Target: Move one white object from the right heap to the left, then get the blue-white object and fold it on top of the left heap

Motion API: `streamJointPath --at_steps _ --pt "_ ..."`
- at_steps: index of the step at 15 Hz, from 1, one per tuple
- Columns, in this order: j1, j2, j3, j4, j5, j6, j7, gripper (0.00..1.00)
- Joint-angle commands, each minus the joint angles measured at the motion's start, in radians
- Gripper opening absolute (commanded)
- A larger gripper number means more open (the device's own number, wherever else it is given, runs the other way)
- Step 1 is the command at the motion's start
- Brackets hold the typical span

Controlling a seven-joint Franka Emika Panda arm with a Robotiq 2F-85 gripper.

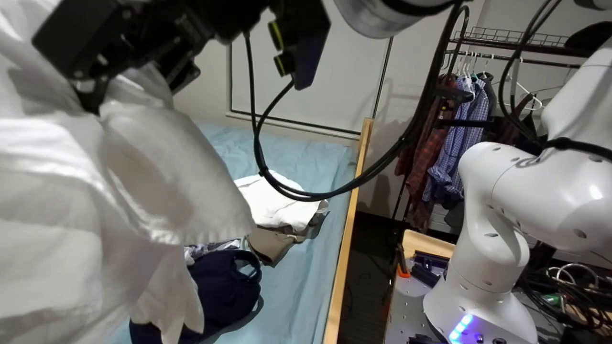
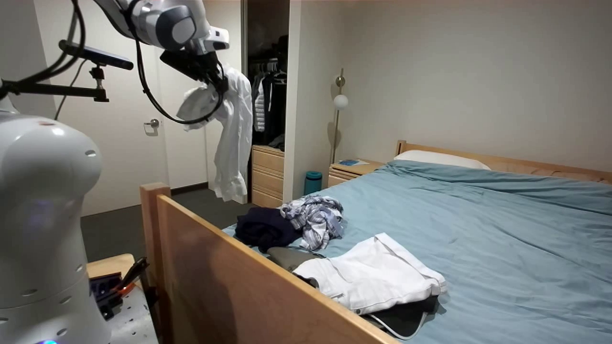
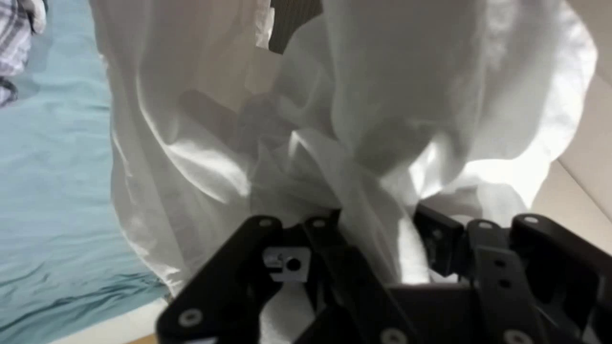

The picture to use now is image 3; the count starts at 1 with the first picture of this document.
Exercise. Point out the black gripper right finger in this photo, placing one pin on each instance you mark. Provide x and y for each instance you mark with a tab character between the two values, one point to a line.
548	273

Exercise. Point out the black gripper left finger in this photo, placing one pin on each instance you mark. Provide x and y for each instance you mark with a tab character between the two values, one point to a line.
217	287

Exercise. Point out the white shirt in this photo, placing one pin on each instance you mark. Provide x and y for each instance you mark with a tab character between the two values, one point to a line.
193	126

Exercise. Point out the blue-white plaid shirt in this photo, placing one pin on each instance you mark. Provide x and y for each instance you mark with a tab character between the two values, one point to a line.
13	38

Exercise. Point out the light blue bedspread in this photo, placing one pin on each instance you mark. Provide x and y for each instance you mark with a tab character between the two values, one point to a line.
51	191

